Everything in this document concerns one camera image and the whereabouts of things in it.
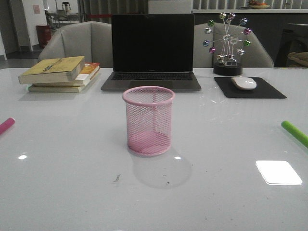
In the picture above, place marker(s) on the green marker pen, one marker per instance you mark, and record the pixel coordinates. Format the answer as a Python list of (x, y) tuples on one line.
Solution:
[(295, 132)]

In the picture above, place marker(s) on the pink marker pen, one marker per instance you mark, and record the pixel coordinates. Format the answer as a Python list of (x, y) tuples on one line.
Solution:
[(6, 125)]

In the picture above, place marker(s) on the pink mesh pen holder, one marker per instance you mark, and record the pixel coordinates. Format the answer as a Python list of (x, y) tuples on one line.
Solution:
[(148, 115)]

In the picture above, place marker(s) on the grey laptop computer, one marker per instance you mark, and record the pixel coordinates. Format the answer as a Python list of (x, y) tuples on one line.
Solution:
[(152, 50)]

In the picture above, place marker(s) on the orange middle book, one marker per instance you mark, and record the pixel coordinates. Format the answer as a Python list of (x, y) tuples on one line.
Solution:
[(87, 72)]

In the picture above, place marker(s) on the cream bottom book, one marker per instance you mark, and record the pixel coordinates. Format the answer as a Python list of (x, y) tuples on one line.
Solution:
[(57, 89)]

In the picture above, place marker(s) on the grey left armchair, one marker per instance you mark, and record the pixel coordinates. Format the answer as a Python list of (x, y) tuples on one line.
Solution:
[(91, 39)]

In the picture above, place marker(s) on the white computer mouse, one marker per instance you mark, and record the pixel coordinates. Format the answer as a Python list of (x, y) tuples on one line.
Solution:
[(244, 83)]

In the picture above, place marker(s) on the yellow top book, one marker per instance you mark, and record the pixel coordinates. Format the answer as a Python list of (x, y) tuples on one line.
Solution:
[(54, 70)]

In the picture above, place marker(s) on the ferris wheel desk ornament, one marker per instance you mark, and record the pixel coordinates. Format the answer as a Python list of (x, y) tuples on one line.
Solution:
[(230, 42)]

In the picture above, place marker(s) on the black mouse pad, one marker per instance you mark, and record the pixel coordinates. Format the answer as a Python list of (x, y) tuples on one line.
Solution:
[(264, 90)]

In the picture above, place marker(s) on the red trash bin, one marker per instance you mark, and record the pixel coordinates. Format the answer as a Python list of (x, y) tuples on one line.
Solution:
[(43, 34)]

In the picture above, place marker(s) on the fruit bowl on counter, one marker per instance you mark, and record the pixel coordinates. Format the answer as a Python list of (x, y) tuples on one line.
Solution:
[(255, 4)]

